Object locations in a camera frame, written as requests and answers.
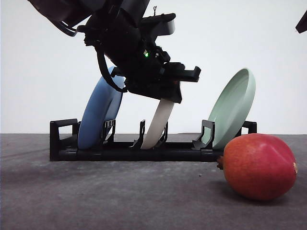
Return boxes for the red pomegranate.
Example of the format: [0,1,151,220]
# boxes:
[217,133,298,201]

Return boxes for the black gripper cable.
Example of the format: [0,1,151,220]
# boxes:
[95,45,128,92]

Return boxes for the white plate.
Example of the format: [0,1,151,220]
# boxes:
[141,99,174,150]

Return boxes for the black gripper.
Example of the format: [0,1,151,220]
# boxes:
[77,6,201,103]

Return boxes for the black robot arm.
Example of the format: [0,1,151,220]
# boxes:
[28,0,201,103]
[295,10,307,33]

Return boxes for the blue plate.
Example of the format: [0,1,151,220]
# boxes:
[78,66,126,150]

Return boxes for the light green plate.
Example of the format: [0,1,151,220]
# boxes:
[203,68,256,149]

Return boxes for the black plate rack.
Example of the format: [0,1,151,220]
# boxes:
[50,118,257,162]

